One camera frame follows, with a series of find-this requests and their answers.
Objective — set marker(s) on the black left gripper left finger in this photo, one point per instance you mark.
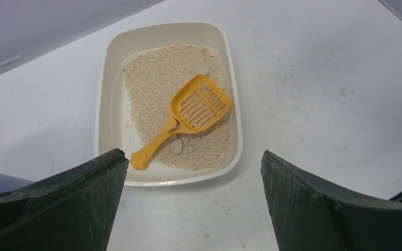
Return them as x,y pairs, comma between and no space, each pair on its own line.
72,210

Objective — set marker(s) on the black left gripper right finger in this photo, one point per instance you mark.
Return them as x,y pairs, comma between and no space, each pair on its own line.
311,213

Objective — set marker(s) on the white plastic litter tray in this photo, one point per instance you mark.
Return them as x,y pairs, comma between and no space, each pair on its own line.
114,128

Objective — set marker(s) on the yellow slotted litter scoop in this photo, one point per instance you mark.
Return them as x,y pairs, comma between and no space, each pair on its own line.
195,107

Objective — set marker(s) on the grey litter clump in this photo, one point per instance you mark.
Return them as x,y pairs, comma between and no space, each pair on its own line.
176,146

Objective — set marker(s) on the beige cat litter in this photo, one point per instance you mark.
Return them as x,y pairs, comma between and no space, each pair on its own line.
151,79

